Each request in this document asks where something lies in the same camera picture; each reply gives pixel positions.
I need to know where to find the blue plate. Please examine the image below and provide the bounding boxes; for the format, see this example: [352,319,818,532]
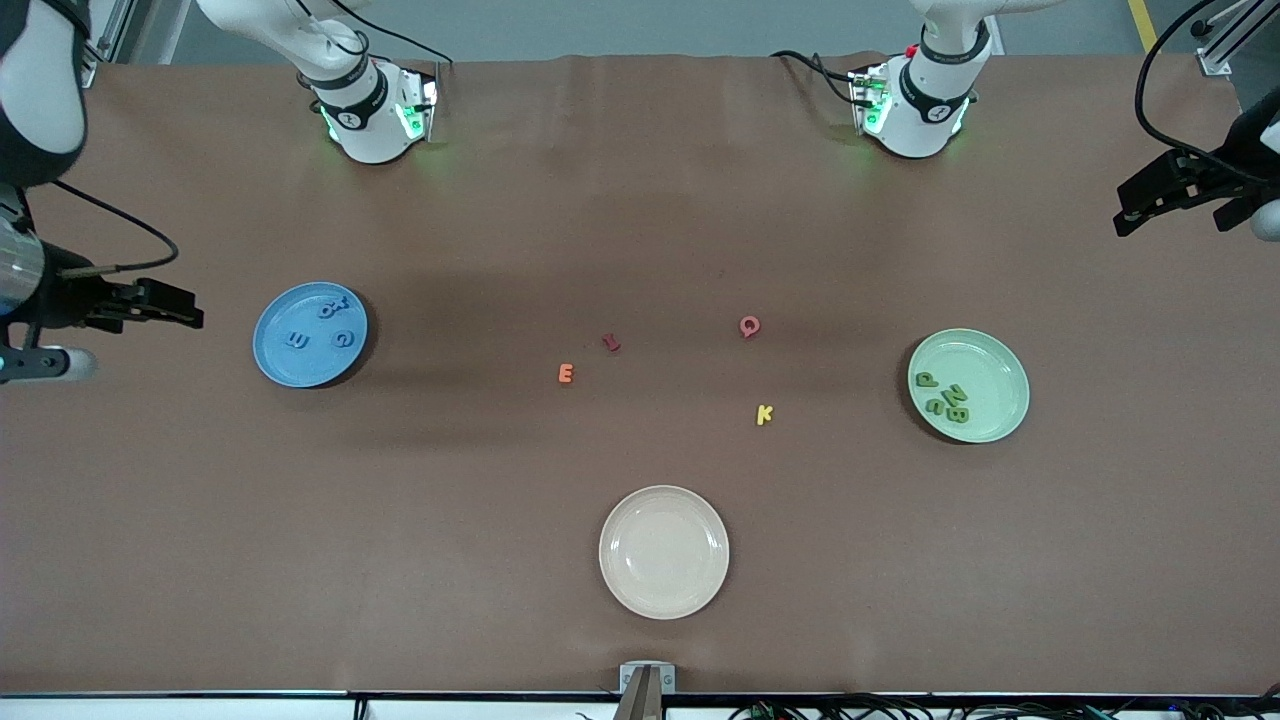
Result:
[252,281,369,389]

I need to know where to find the green plate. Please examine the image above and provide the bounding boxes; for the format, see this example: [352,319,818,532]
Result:
[907,328,1031,444]

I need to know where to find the brown table mat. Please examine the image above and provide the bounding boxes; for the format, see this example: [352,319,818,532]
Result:
[0,52,1280,696]

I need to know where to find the beige plate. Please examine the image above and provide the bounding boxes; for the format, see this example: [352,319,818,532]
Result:
[598,485,731,621]

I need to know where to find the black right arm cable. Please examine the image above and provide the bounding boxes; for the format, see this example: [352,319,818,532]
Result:
[50,180,181,279]

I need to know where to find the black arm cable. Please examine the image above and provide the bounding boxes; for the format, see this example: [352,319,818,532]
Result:
[50,180,181,279]
[1135,0,1261,181]

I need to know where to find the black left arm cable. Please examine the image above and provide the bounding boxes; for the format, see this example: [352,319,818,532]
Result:
[1135,0,1261,181]

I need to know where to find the aluminium frame post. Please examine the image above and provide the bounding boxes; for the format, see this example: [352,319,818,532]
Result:
[1195,0,1280,76]
[75,0,136,89]

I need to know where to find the metal base connector bracket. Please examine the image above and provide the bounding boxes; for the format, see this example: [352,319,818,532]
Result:
[848,65,893,136]
[395,65,441,143]

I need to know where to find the black base cable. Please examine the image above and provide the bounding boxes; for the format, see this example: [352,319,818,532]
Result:
[768,48,863,109]
[295,0,456,66]

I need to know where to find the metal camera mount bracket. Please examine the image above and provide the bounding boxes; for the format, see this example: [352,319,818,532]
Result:
[612,661,678,720]

